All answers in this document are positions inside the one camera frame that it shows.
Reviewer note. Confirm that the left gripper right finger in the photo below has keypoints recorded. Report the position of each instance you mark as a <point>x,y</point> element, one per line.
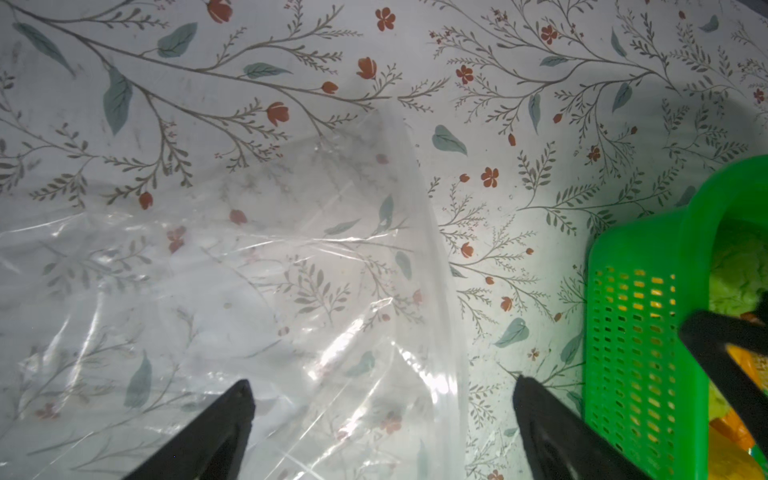
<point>560,445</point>

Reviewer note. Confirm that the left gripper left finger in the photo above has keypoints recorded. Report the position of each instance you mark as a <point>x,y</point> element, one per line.
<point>212,446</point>

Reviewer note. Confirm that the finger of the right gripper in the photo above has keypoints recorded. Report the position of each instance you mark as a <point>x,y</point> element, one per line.
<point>707,336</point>

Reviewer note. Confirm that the clear zip top bag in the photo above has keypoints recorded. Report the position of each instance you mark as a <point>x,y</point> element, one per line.
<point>319,277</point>

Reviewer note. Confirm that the green cabbage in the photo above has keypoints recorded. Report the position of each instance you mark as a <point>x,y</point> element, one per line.
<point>738,273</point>

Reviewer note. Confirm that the green plastic basket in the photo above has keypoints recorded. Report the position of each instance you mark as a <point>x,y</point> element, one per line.
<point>643,391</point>

